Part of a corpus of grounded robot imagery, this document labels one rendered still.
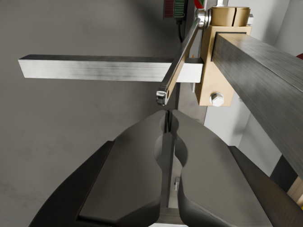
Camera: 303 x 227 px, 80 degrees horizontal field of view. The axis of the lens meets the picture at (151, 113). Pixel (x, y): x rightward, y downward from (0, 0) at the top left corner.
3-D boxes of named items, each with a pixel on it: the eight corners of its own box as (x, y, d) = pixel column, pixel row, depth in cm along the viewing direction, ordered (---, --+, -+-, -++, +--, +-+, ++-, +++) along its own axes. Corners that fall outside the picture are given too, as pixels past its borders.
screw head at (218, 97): (208, 103, 29) (209, 107, 28) (210, 92, 27) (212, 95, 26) (222, 104, 28) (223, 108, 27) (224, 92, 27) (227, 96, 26)
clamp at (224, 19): (194, 92, 33) (198, 106, 29) (206, 6, 26) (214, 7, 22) (225, 93, 33) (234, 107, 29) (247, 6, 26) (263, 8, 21)
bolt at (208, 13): (185, 6, 35) (193, 32, 24) (186, -9, 34) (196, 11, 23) (195, 6, 35) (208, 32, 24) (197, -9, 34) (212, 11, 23)
